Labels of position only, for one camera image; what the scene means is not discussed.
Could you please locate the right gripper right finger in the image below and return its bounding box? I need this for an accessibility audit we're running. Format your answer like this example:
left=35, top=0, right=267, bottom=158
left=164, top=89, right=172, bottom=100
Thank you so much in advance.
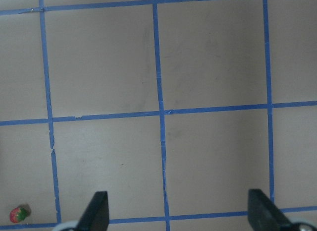
left=247, top=188, right=317, bottom=231

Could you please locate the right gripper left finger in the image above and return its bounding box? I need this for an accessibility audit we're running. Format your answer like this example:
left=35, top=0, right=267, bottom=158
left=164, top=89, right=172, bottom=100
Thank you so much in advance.
left=53, top=190, right=110, bottom=231

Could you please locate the strawberry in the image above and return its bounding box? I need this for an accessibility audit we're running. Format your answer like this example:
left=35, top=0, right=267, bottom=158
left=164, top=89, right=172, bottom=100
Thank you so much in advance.
left=9, top=206, right=29, bottom=224

